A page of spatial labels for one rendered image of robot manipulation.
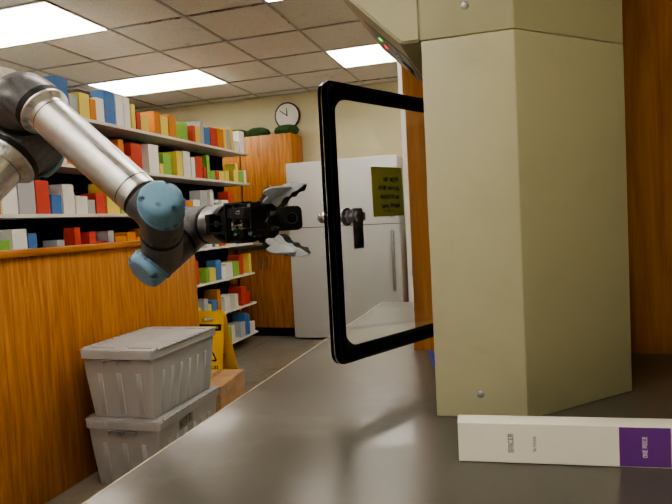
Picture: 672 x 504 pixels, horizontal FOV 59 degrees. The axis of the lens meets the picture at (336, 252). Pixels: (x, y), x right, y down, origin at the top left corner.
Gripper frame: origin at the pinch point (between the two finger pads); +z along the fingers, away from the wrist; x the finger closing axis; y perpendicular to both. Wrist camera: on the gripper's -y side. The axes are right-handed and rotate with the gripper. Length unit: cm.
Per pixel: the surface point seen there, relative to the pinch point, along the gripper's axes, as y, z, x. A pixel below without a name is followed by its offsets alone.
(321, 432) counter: 19.9, 20.9, -26.1
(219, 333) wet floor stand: -170, -274, -75
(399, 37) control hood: 8.2, 26.7, 21.8
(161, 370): -70, -177, -66
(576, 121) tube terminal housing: -7.7, 42.0, 10.4
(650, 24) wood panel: -41, 42, 29
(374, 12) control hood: 9.5, 24.0, 25.3
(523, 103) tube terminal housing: 1.0, 39.2, 12.2
